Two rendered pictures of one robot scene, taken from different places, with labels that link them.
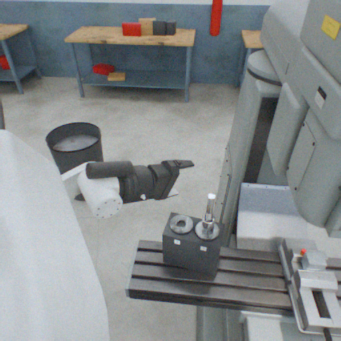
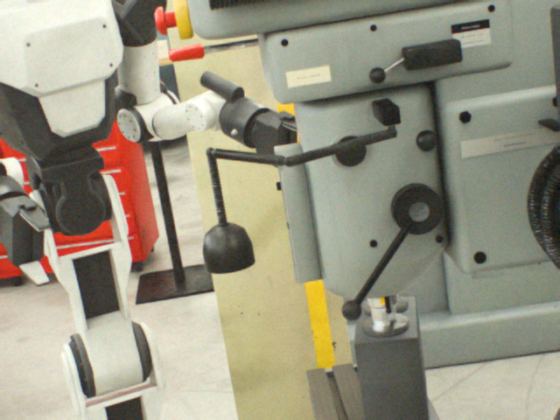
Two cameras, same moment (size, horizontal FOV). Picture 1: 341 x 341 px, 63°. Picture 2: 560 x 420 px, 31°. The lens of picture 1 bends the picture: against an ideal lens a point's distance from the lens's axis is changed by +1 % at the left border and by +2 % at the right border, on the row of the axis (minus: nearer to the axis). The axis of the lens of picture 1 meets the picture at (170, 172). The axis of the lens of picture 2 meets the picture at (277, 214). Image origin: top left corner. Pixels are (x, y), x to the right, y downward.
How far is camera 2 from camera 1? 1.92 m
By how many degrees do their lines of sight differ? 74
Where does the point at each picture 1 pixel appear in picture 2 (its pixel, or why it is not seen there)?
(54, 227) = (45, 15)
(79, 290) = (19, 24)
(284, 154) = not seen: hidden behind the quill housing
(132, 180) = (229, 107)
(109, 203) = (193, 109)
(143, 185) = (235, 117)
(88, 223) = not seen: outside the picture
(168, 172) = (270, 122)
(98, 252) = not seen: outside the picture
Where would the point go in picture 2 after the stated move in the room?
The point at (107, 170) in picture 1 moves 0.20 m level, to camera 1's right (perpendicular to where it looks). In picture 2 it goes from (211, 82) to (224, 94)
